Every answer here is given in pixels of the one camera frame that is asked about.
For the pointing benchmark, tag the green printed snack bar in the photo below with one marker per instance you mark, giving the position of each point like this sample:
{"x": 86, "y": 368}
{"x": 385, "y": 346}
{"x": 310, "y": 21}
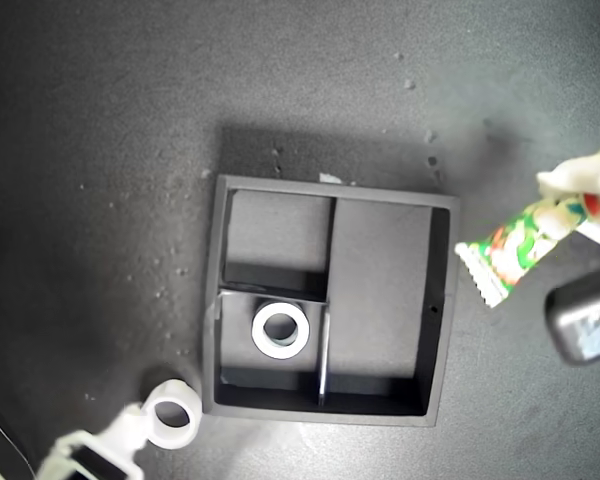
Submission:
{"x": 510, "y": 250}

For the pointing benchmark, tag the black tray with wells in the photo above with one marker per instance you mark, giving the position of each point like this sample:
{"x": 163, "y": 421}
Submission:
{"x": 375, "y": 280}

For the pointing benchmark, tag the white tape roll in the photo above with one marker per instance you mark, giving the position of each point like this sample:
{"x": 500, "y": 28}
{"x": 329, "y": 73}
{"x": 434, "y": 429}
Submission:
{"x": 193, "y": 416}
{"x": 258, "y": 331}

